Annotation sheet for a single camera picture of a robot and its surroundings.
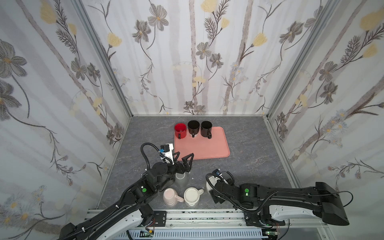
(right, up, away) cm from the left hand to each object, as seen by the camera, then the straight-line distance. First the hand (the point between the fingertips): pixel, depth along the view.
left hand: (185, 151), depth 70 cm
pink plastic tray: (+10, -2, +31) cm, 33 cm away
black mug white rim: (+12, +11, +32) cm, 36 cm away
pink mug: (-8, -23, +2) cm, 24 cm away
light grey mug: (-3, -17, +9) cm, 19 cm away
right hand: (+14, -19, +7) cm, 25 cm away
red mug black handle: (-6, +10, +35) cm, 37 cm away
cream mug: (+3, -23, +5) cm, 24 cm away
